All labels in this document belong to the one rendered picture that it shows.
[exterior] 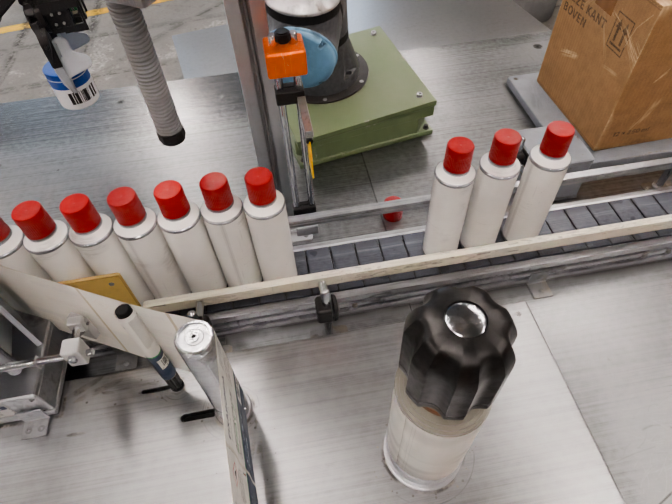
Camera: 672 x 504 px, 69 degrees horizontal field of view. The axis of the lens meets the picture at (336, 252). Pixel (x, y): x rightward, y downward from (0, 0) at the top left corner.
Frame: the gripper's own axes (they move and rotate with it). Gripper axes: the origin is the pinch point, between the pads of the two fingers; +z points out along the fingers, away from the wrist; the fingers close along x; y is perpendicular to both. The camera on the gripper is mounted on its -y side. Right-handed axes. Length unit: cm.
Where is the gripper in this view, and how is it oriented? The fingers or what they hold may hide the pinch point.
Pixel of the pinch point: (68, 76)
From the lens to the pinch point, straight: 104.4
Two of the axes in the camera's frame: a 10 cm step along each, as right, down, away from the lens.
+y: 9.4, -2.9, 1.8
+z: 0.4, 6.2, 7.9
